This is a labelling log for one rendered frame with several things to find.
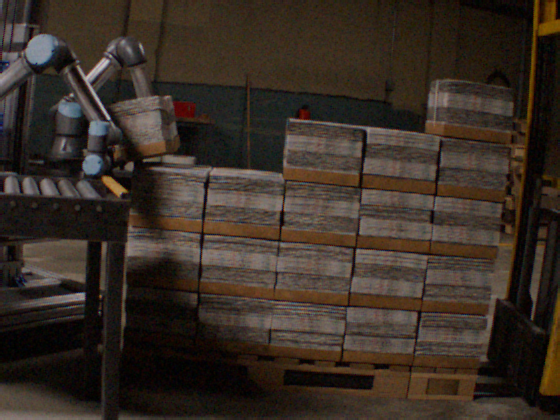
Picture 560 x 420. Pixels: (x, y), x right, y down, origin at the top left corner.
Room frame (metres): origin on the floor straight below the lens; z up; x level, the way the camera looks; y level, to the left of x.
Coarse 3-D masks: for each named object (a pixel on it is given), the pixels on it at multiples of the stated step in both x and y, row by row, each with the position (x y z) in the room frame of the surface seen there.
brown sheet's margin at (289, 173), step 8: (288, 168) 3.14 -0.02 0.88; (288, 176) 3.14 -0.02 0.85; (296, 176) 3.14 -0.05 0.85; (304, 176) 3.14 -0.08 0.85; (312, 176) 3.14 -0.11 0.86; (320, 176) 3.14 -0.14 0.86; (328, 176) 3.14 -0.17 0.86; (336, 176) 3.14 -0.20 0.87; (344, 176) 3.14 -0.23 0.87; (352, 176) 3.14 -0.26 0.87; (336, 184) 3.14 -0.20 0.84; (344, 184) 3.14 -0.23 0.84; (352, 184) 3.14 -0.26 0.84
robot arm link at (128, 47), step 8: (128, 40) 3.63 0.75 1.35; (136, 40) 3.65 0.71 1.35; (120, 48) 3.63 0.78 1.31; (128, 48) 3.61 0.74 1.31; (136, 48) 3.62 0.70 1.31; (120, 56) 3.65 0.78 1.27; (128, 56) 3.61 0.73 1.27; (136, 56) 3.61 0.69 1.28; (144, 56) 3.63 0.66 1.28; (128, 64) 3.62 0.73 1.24; (136, 64) 3.61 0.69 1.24; (144, 64) 3.63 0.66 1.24; (136, 72) 3.63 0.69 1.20; (144, 72) 3.64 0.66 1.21; (136, 80) 3.64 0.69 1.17; (144, 80) 3.64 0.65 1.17; (136, 88) 3.65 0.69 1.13; (144, 88) 3.64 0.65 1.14; (144, 96) 3.65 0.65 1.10
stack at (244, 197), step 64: (192, 192) 3.13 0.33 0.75; (256, 192) 3.14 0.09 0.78; (320, 192) 3.15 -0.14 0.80; (384, 192) 3.16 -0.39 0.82; (128, 256) 3.12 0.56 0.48; (192, 256) 3.13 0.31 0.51; (256, 256) 3.14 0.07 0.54; (320, 256) 3.14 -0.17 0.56; (384, 256) 3.16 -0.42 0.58; (128, 320) 3.12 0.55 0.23; (192, 320) 3.14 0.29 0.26; (256, 320) 3.14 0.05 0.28; (320, 320) 3.15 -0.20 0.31; (384, 320) 3.16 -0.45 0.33; (256, 384) 3.14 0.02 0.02; (384, 384) 3.16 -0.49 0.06
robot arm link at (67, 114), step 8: (64, 104) 3.46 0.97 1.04; (72, 104) 3.49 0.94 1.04; (56, 112) 3.51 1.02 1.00; (64, 112) 3.44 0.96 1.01; (72, 112) 3.44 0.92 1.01; (80, 112) 3.47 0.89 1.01; (56, 120) 3.49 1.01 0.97; (64, 120) 3.44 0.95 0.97; (72, 120) 3.44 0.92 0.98; (80, 120) 3.47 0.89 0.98; (64, 128) 3.43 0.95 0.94; (72, 128) 3.44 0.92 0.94; (80, 128) 3.48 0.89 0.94
